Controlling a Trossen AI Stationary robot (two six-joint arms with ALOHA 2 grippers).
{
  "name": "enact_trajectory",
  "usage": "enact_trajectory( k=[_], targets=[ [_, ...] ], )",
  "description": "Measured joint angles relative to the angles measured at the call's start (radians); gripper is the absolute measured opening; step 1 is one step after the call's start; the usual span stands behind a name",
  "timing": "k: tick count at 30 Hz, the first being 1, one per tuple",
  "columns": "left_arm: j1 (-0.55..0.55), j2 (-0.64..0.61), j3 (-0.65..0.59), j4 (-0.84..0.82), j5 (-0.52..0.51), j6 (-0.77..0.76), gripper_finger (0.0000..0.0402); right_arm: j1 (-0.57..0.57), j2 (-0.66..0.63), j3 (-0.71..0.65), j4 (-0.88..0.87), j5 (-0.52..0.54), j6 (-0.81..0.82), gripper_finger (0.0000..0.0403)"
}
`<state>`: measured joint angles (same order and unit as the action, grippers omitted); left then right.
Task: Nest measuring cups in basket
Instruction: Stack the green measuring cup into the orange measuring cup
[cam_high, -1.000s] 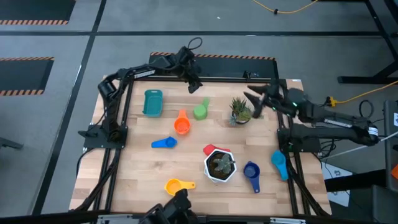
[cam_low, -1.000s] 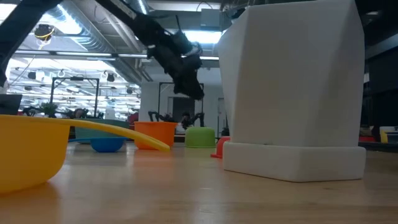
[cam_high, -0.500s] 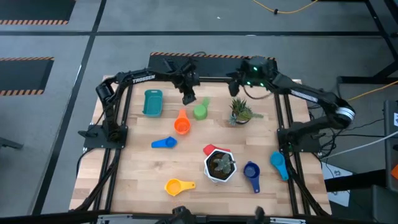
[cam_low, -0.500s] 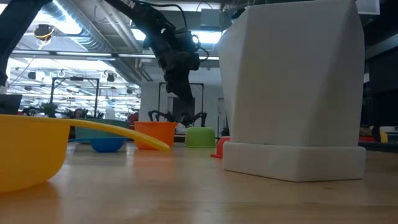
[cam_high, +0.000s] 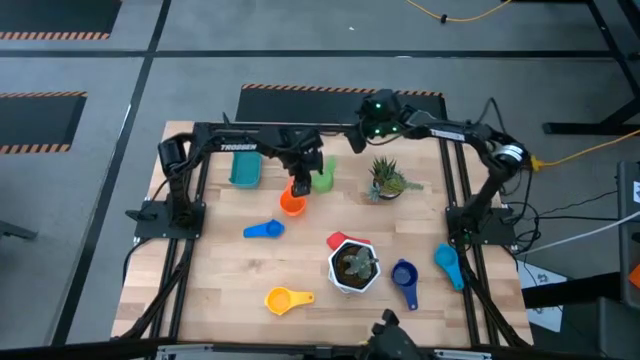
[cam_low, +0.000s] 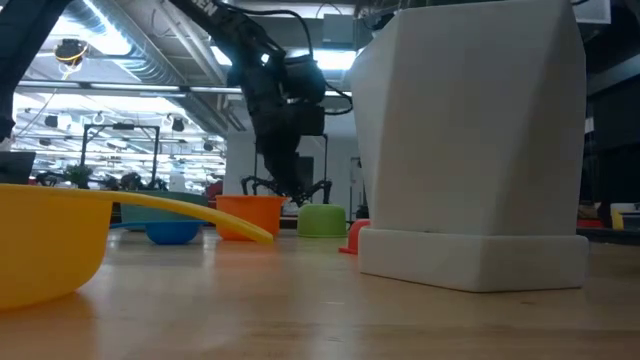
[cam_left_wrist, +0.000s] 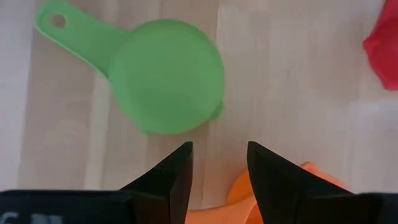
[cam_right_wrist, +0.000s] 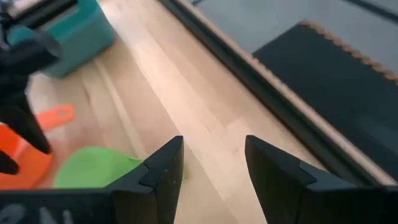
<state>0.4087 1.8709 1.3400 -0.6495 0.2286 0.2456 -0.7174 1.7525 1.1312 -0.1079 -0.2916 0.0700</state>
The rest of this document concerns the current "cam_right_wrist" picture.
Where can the orange measuring cup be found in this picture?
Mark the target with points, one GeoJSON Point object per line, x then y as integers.
{"type": "Point", "coordinates": [28, 165]}

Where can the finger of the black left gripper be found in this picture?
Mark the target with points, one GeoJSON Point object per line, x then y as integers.
{"type": "Point", "coordinates": [6, 163]}
{"type": "Point", "coordinates": [21, 121]}

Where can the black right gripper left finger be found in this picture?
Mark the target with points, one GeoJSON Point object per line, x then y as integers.
{"type": "Point", "coordinates": [155, 193]}

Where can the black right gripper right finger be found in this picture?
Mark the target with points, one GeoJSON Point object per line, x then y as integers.
{"type": "Point", "coordinates": [286, 199]}

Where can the green measuring cup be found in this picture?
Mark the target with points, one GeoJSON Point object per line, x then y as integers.
{"type": "Point", "coordinates": [93, 168]}

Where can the teal plastic basket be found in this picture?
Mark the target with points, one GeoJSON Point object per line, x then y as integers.
{"type": "Point", "coordinates": [84, 34]}

